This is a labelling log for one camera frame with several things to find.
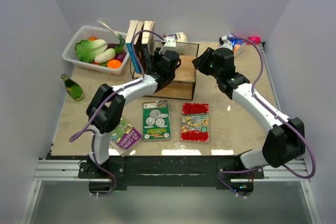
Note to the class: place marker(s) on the wood and wire shelf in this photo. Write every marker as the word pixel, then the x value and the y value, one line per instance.
pixel 183 86

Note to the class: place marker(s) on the purple 117-storey treehouse book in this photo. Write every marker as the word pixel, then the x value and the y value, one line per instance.
pixel 125 137

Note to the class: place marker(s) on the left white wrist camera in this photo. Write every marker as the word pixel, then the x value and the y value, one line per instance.
pixel 169 44

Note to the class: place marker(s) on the red patterned book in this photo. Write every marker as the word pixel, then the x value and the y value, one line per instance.
pixel 195 122

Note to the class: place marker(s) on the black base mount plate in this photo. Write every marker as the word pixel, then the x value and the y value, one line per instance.
pixel 173 171

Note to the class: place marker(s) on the purple toy eggplant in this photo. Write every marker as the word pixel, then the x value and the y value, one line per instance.
pixel 120 56

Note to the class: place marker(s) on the orange toy fruit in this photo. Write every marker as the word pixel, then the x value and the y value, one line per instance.
pixel 114 64

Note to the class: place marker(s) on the blue 26-storey treehouse book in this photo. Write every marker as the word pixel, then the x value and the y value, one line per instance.
pixel 130 33

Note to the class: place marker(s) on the pink stapler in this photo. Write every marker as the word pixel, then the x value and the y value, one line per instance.
pixel 254 40

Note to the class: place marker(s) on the dark Edward Tulane book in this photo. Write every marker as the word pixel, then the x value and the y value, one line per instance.
pixel 138 43

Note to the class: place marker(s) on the white toy radish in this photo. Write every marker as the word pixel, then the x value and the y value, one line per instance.
pixel 105 56

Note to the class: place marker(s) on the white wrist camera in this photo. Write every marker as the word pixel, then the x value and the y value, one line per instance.
pixel 224 42
pixel 169 44

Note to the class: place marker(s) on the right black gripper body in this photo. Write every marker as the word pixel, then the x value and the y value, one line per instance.
pixel 210 70

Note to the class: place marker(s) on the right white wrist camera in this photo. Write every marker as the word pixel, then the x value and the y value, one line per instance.
pixel 224 42

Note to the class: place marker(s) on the green coin book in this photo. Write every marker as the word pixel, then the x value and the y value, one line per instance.
pixel 156 121

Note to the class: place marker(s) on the green glass bottle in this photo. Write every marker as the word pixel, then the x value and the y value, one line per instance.
pixel 73 89

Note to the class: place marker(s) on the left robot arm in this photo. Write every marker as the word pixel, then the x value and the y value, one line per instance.
pixel 106 108

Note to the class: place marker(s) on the toy cabbage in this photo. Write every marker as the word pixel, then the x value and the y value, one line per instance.
pixel 87 50

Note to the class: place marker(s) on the white cartoon mug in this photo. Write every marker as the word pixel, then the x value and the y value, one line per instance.
pixel 181 41

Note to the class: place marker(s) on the toy spring onion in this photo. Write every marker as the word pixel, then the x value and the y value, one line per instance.
pixel 119 48

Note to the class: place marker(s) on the orange toy carrot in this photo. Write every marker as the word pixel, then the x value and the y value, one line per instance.
pixel 92 38

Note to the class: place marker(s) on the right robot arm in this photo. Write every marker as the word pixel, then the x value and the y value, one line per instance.
pixel 283 141

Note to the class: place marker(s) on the Little Women book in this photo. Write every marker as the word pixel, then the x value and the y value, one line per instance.
pixel 147 44

